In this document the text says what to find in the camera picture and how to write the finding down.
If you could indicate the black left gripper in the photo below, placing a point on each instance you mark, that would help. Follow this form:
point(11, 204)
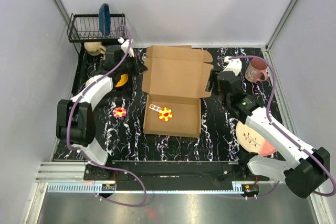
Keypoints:
point(138, 67)

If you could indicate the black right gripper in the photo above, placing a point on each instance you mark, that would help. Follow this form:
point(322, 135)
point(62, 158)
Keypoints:
point(213, 78)

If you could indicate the brown cardboard box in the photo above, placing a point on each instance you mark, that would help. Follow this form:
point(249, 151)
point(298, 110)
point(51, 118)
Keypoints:
point(176, 78)

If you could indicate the orange sunflower plush toy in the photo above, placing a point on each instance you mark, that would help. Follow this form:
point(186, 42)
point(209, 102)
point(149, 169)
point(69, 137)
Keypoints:
point(165, 114)

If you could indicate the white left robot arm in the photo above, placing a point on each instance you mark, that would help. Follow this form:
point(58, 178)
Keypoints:
point(75, 118)

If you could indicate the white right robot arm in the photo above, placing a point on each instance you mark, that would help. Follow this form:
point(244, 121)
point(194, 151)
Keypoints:
point(303, 168)

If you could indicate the orange yellow ribbed bowl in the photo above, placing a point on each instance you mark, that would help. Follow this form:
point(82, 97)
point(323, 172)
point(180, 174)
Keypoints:
point(122, 79)

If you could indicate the cream ceramic mug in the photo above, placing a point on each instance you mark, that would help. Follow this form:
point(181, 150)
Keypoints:
point(94, 48)

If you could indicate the pink patterned mug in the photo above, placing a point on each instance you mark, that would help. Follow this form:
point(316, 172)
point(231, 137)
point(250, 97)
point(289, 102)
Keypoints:
point(256, 71)

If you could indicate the white flower-shaped cup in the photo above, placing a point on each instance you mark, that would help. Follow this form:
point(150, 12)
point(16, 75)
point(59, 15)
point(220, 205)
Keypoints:
point(89, 81)

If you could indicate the pink sunflower plush toy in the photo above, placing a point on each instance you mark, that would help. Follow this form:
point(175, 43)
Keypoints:
point(119, 112)

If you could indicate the blue plate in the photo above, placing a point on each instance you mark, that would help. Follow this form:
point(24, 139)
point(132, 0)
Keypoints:
point(104, 19)

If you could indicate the cream pink floral plate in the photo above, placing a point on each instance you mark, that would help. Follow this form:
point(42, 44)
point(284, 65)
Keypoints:
point(252, 141)

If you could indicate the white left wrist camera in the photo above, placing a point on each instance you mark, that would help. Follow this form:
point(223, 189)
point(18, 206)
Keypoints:
point(127, 46)

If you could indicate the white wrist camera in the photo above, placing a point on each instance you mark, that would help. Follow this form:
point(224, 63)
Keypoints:
point(232, 64)
point(127, 46)

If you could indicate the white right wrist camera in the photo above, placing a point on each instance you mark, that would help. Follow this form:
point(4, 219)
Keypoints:
point(232, 64)

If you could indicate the black wire dish rack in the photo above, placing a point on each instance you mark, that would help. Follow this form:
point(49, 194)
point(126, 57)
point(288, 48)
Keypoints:
point(85, 33)

